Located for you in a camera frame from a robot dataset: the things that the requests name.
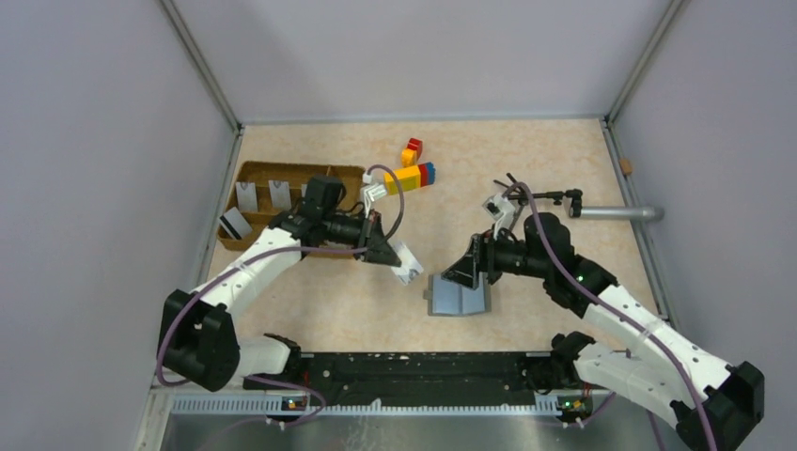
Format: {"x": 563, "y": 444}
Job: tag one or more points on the brown woven tray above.
{"x": 263, "y": 189}

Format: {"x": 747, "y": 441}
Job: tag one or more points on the yellow toy block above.
{"x": 408, "y": 179}

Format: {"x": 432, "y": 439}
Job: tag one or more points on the silver metal tube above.
{"x": 632, "y": 214}

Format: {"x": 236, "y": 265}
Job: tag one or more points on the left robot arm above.
{"x": 198, "y": 338}

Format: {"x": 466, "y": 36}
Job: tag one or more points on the red blue toy block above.
{"x": 427, "y": 174}

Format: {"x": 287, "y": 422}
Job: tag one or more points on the small wooden cork piece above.
{"x": 626, "y": 166}

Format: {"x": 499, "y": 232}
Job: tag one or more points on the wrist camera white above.
{"x": 370, "y": 192}
{"x": 502, "y": 211}

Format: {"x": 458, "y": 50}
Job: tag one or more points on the small red yellow block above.
{"x": 412, "y": 152}

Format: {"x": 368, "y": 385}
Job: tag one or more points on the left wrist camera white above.
{"x": 370, "y": 192}

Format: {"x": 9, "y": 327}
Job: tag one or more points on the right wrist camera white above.
{"x": 502, "y": 211}

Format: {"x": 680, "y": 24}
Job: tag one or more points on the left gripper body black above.
{"x": 360, "y": 233}

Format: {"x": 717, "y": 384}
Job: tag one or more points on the card with stripe left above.
{"x": 234, "y": 224}

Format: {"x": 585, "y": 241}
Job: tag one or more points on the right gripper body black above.
{"x": 485, "y": 245}

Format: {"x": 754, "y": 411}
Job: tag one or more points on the grey card holder wallet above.
{"x": 447, "y": 299}

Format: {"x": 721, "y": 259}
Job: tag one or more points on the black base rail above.
{"x": 435, "y": 379}

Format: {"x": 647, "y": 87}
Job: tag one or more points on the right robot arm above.
{"x": 712, "y": 404}

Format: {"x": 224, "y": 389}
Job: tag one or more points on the black tripod camera mount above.
{"x": 574, "y": 196}

